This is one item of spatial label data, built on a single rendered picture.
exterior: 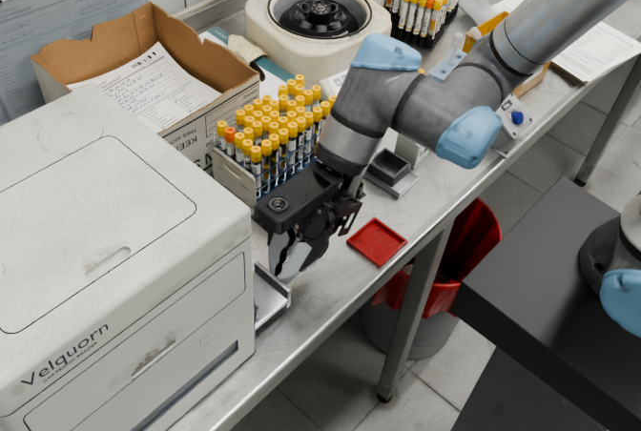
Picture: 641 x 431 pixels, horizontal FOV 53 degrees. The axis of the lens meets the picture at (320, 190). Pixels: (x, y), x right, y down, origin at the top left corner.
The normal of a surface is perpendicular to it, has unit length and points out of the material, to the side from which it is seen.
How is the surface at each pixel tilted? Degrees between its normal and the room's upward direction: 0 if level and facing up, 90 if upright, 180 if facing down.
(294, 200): 2
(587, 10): 100
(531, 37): 89
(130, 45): 88
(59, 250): 0
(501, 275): 4
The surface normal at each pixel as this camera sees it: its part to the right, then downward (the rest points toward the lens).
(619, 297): -0.54, 0.69
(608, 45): 0.07, -0.67
